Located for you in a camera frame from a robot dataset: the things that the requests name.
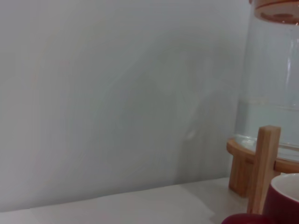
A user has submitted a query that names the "red ceramic cup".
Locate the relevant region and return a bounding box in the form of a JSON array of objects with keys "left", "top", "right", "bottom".
[{"left": 221, "top": 172, "right": 299, "bottom": 224}]

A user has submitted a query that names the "glass water dispenser jar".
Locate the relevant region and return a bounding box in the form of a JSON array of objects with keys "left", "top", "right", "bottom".
[{"left": 235, "top": 0, "right": 299, "bottom": 164}]

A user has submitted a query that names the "wooden dispenser stand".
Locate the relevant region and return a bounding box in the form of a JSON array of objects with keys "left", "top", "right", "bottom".
[{"left": 226, "top": 125, "right": 299, "bottom": 216}]

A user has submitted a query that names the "wooden jar lid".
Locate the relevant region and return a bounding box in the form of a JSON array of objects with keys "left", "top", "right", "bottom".
[{"left": 248, "top": 0, "right": 299, "bottom": 24}]

